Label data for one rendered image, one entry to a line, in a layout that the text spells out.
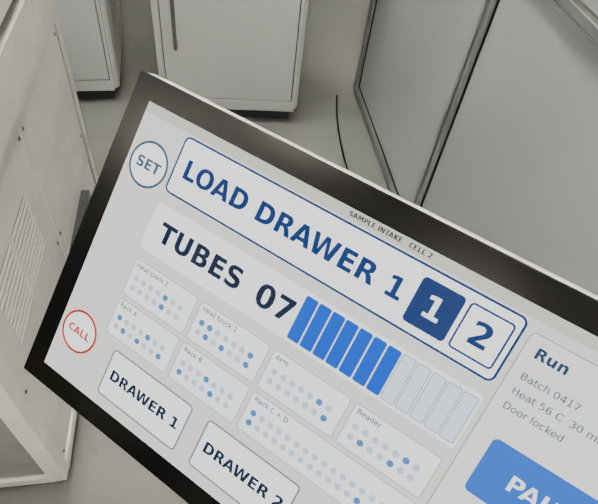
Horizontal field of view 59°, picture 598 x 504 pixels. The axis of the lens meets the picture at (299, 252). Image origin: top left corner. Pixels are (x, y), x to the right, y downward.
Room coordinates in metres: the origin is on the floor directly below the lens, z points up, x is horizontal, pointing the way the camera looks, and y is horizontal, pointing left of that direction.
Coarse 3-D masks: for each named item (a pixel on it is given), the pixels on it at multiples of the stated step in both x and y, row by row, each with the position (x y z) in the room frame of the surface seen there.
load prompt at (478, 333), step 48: (192, 144) 0.35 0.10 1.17; (192, 192) 0.32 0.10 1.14; (240, 192) 0.31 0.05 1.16; (288, 192) 0.30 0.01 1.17; (288, 240) 0.28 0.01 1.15; (336, 240) 0.27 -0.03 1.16; (384, 240) 0.26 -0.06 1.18; (336, 288) 0.24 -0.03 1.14; (384, 288) 0.24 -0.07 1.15; (432, 288) 0.24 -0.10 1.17; (432, 336) 0.21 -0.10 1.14; (480, 336) 0.21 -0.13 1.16
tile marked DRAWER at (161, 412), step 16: (112, 352) 0.23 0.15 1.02; (112, 368) 0.22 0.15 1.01; (128, 368) 0.22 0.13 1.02; (112, 384) 0.21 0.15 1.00; (128, 384) 0.21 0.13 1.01; (144, 384) 0.20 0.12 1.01; (160, 384) 0.20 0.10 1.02; (112, 400) 0.20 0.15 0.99; (128, 400) 0.20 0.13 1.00; (144, 400) 0.19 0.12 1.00; (160, 400) 0.19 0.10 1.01; (176, 400) 0.19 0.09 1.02; (128, 416) 0.18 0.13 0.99; (144, 416) 0.18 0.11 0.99; (160, 416) 0.18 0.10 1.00; (176, 416) 0.18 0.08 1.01; (160, 432) 0.17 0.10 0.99; (176, 432) 0.17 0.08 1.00
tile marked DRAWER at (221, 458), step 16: (208, 432) 0.17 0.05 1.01; (224, 432) 0.17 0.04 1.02; (208, 448) 0.16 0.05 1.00; (224, 448) 0.16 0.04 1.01; (240, 448) 0.16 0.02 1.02; (192, 464) 0.15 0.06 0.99; (208, 464) 0.15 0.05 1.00; (224, 464) 0.15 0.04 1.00; (240, 464) 0.15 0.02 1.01; (256, 464) 0.15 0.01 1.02; (208, 480) 0.14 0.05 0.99; (224, 480) 0.14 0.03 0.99; (240, 480) 0.14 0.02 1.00; (256, 480) 0.14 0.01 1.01; (272, 480) 0.14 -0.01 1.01; (288, 480) 0.14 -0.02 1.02; (240, 496) 0.13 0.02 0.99; (256, 496) 0.13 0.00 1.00; (272, 496) 0.13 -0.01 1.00; (288, 496) 0.13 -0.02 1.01
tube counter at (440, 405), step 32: (256, 288) 0.25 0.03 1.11; (288, 288) 0.25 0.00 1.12; (256, 320) 0.23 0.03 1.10; (288, 320) 0.23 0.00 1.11; (320, 320) 0.23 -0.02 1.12; (352, 320) 0.23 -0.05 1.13; (320, 352) 0.21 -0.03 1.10; (352, 352) 0.21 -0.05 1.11; (384, 352) 0.21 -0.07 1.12; (384, 384) 0.19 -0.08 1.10; (416, 384) 0.19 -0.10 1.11; (448, 384) 0.19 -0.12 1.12; (416, 416) 0.17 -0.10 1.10; (448, 416) 0.17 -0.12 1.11
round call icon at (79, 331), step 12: (72, 300) 0.27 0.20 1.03; (72, 312) 0.26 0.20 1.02; (84, 312) 0.26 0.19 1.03; (72, 324) 0.25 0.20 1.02; (84, 324) 0.25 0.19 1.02; (96, 324) 0.25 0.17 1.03; (60, 336) 0.24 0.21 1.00; (72, 336) 0.24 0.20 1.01; (84, 336) 0.24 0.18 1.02; (96, 336) 0.24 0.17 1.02; (72, 348) 0.23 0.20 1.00; (84, 348) 0.23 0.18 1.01; (84, 360) 0.23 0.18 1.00
